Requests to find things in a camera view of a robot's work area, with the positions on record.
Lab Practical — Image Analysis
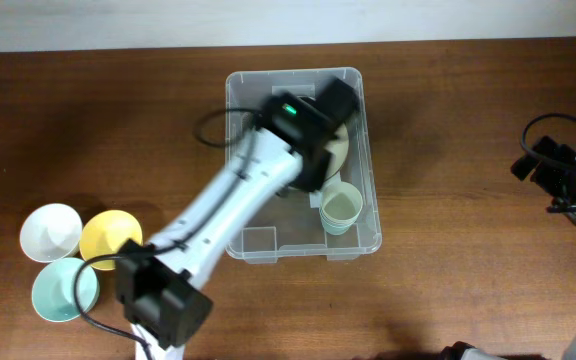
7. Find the cream plastic cup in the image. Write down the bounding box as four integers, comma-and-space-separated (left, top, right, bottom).
320, 182, 363, 220

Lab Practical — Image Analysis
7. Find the mint green plastic cup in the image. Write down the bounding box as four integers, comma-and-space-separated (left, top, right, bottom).
321, 217, 353, 236

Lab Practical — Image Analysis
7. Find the small yellow bowl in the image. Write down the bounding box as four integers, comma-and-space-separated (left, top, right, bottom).
79, 210, 144, 260

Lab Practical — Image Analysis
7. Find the small white bowl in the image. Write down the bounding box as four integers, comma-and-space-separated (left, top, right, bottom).
19, 203, 83, 263

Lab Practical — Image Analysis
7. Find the small mint green bowl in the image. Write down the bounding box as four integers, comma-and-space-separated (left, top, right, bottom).
31, 258, 100, 323

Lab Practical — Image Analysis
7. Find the grey plastic cup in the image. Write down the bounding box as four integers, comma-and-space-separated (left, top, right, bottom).
319, 208, 357, 224

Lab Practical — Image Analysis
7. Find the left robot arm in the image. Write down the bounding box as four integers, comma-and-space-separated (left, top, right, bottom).
115, 77, 360, 359

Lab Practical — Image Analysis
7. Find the clear plastic storage container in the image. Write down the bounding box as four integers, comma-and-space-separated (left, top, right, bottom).
225, 67, 382, 264

